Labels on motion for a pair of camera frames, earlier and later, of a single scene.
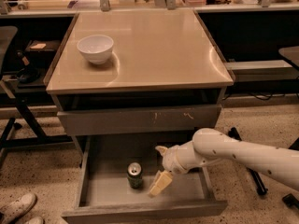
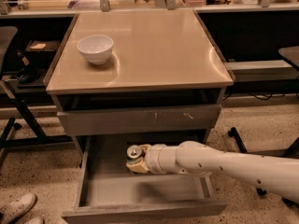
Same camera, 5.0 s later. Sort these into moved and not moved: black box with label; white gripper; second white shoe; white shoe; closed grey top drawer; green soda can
Moved: white gripper; green soda can
Not moved: second white shoe; white shoe; closed grey top drawer; black box with label
